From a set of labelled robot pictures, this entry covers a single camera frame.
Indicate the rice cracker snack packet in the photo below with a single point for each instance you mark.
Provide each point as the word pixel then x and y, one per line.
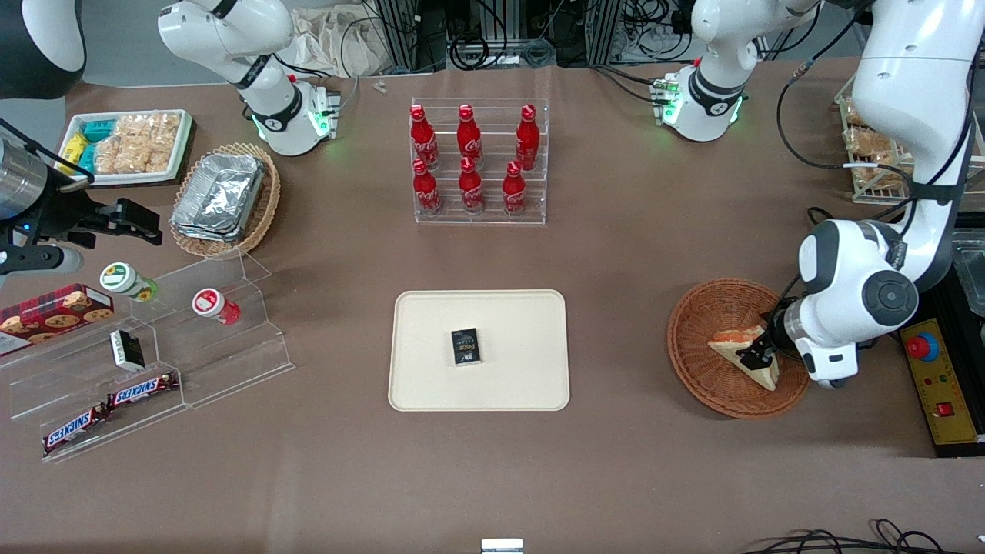
pixel 161 138
pixel 854 114
pixel 119 146
pixel 881 181
pixel 869 145

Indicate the aluminium frame rack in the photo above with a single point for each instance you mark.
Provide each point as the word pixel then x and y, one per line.
pixel 500 19

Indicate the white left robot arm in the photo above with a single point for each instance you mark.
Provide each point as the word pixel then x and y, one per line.
pixel 916 77

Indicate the light wicker basket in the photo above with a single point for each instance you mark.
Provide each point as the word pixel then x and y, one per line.
pixel 265 208

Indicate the yellow snack packet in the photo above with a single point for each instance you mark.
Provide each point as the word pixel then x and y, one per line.
pixel 74 148

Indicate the clear acrylic stepped display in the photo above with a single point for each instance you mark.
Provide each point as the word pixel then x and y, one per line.
pixel 231 362

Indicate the white rectangular snack tray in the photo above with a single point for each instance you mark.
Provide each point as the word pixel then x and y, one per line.
pixel 185 146

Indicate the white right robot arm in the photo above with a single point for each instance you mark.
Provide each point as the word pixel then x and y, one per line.
pixel 269 85

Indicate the red cola bottle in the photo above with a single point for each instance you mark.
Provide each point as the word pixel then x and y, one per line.
pixel 469 137
pixel 423 138
pixel 528 138
pixel 425 192
pixel 514 194
pixel 471 191

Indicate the triangular sandwich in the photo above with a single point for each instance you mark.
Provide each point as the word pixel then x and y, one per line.
pixel 731 345

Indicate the yellow emergency stop box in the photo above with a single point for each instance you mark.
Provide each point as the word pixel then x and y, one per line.
pixel 950 385

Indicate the green lidded drink bottle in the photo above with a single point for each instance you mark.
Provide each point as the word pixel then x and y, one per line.
pixel 123 279

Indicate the Snickers chocolate bar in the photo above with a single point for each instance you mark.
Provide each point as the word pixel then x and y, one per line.
pixel 73 431
pixel 142 390

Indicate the teal snack packet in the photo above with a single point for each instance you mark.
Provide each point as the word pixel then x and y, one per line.
pixel 98 129

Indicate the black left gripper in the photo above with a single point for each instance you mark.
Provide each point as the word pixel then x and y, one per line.
pixel 772 329

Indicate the beige plastic tray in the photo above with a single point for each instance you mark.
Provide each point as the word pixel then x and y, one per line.
pixel 515 369

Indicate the aluminium foil tray stack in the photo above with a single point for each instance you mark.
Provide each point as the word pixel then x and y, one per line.
pixel 219 196

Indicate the brown wicker basket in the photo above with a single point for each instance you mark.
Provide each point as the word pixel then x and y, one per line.
pixel 708 385

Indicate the small white box edge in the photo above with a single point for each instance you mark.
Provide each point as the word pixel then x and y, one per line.
pixel 502 546

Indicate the red cookie box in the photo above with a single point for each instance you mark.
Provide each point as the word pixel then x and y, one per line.
pixel 54 312

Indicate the clear acrylic bottle rack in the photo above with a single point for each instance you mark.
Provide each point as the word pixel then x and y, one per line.
pixel 492 196

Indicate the white cloth bag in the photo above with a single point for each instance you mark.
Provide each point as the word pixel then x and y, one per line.
pixel 338 42

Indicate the small black white box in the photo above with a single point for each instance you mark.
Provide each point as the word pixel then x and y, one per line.
pixel 127 350

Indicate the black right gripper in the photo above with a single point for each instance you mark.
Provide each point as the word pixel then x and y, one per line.
pixel 63 215

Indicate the red lidded drink bottle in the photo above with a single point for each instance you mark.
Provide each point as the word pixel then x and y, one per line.
pixel 212 304

